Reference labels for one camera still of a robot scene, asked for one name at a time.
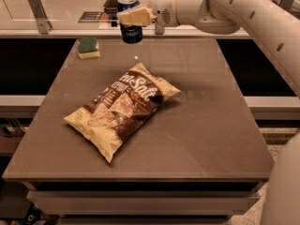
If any right metal glass bracket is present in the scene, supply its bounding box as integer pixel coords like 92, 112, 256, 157
279, 0, 294, 10

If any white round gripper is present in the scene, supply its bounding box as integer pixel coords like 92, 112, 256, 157
117, 0, 179, 27

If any green yellow sponge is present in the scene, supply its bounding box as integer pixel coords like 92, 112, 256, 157
77, 37, 100, 59

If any left metal glass bracket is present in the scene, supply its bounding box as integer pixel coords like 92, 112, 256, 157
27, 0, 53, 35

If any metal glass bracket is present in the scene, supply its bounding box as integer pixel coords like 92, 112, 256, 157
279, 0, 294, 10
155, 22, 165, 35
27, 0, 53, 35

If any yellow brown chips bag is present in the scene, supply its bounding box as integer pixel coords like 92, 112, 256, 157
65, 63, 180, 161

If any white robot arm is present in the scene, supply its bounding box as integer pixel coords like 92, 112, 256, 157
117, 0, 300, 225

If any blue pepsi can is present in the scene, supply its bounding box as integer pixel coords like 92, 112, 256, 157
117, 0, 143, 44

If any middle metal glass bracket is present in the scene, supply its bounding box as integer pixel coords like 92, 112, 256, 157
155, 22, 165, 35

